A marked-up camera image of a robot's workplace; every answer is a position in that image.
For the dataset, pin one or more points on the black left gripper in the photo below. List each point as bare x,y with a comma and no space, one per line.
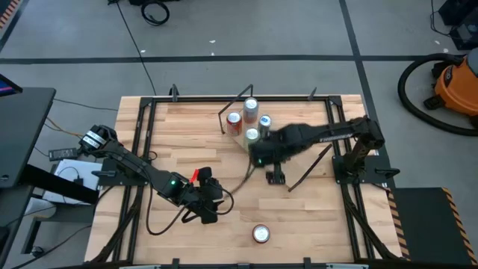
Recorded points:
207,198

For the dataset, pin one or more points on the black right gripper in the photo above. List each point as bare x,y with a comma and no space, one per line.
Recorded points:
270,151

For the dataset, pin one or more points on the light green beverage can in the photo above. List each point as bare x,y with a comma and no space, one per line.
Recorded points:
252,136

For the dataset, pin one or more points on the slim blue beverage can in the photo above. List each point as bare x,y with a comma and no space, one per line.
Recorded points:
264,122

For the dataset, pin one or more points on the red beverage can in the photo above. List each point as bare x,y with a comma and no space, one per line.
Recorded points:
234,123
261,234

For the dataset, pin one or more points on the silver beverage can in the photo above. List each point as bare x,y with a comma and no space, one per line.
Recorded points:
251,109

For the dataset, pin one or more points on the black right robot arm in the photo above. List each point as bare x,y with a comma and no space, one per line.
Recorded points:
321,134

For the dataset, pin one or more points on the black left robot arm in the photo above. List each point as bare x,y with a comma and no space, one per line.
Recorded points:
149,173

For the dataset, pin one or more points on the white box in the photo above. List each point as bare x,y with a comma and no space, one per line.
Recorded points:
87,166

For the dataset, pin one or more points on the small black charger plug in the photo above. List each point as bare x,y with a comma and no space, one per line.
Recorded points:
78,182

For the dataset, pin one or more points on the orange shop vacuum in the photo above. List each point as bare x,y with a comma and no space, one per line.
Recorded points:
457,86
401,87

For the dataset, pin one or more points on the black power adapter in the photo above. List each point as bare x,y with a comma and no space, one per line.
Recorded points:
62,154

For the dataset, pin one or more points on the black desk crossbar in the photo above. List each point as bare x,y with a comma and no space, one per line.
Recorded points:
56,183

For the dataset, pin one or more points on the black hazard striped mat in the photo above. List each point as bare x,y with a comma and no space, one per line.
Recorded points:
9,11
425,224

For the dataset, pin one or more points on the tilted display screen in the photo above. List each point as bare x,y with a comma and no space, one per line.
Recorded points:
7,86

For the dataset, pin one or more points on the black equipment cases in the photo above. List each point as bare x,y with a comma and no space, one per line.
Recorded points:
467,30

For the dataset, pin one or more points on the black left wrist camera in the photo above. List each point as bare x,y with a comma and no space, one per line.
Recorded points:
205,173

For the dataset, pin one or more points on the wooden shelf with black frame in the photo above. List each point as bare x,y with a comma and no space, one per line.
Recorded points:
298,164

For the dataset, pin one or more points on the black aluminium table frame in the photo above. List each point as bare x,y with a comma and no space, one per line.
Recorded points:
291,99

